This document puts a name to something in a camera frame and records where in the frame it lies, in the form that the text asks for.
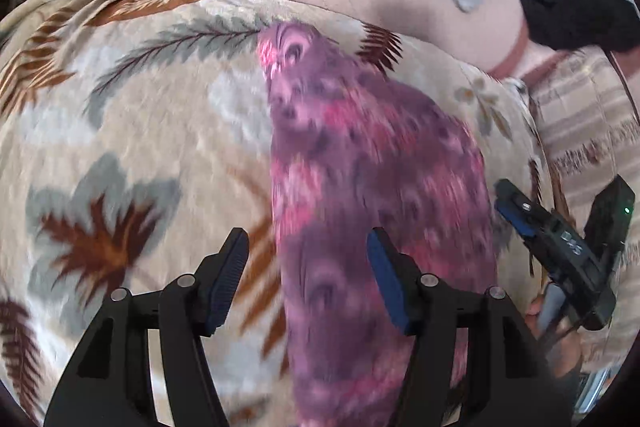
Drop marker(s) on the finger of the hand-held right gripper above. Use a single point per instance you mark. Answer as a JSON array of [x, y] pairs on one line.
[[515, 212]]

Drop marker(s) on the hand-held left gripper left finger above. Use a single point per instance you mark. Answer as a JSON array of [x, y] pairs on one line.
[[225, 279]]

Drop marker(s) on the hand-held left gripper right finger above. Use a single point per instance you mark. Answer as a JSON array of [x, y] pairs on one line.
[[392, 287]]

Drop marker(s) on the purple pink floral garment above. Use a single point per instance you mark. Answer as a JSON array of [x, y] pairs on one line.
[[375, 167]]

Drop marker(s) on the person's right hand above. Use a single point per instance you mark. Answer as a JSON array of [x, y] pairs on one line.
[[565, 352]]

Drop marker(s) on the beige striped cushion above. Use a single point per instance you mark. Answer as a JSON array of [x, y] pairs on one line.
[[585, 122]]

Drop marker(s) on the beige leaf-printed blanket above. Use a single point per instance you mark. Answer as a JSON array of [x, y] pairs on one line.
[[150, 132]]

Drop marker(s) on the black cloth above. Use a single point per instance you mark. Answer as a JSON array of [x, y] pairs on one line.
[[575, 12]]

